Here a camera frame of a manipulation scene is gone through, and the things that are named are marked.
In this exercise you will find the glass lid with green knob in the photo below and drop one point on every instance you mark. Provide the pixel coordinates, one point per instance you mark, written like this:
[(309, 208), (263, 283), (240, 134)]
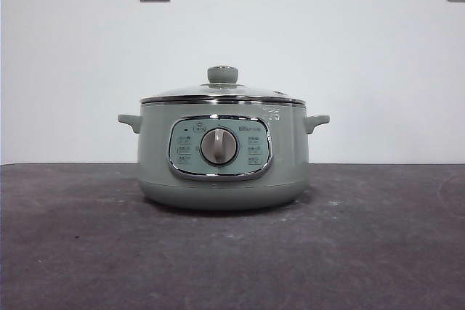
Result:
[(222, 74)]

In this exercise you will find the pale green electric pot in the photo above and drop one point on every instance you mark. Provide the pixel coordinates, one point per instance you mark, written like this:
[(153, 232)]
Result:
[(156, 150)]

